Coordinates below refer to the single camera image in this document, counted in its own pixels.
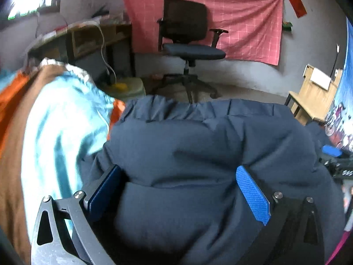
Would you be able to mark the blue orange brown striped blanket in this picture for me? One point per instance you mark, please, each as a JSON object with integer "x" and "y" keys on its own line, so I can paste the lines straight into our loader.
{"x": 55, "y": 129}

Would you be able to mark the dark navy padded jacket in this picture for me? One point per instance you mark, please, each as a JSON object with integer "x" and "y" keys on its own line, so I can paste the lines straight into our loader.
{"x": 179, "y": 157}

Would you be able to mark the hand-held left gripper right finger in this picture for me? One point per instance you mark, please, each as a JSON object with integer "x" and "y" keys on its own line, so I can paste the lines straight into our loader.
{"x": 253, "y": 196}

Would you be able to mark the red paper on wall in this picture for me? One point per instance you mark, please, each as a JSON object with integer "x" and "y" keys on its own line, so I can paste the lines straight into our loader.
{"x": 298, "y": 7}

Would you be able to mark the black office chair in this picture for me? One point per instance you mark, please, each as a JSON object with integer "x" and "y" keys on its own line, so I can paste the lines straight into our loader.
{"x": 184, "y": 19}

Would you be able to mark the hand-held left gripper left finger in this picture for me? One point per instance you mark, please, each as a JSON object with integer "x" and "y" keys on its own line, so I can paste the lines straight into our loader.
{"x": 104, "y": 190}

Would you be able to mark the small wooden stand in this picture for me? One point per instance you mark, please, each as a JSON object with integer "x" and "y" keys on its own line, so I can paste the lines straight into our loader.
{"x": 311, "y": 96}

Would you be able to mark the pink checked wall cloth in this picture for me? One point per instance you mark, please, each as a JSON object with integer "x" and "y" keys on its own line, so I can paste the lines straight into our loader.
{"x": 242, "y": 19}

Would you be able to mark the wooden desk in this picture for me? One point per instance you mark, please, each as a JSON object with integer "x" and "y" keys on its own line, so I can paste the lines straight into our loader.
{"x": 82, "y": 38}

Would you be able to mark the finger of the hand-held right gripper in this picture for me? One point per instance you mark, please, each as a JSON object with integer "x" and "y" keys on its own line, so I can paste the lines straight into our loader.
{"x": 332, "y": 150}

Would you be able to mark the printed hanging cloth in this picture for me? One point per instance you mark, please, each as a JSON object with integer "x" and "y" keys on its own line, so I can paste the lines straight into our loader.
{"x": 340, "y": 110}

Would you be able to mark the yellow-green plastic container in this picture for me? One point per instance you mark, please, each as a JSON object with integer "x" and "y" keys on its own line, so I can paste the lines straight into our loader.
{"x": 132, "y": 87}

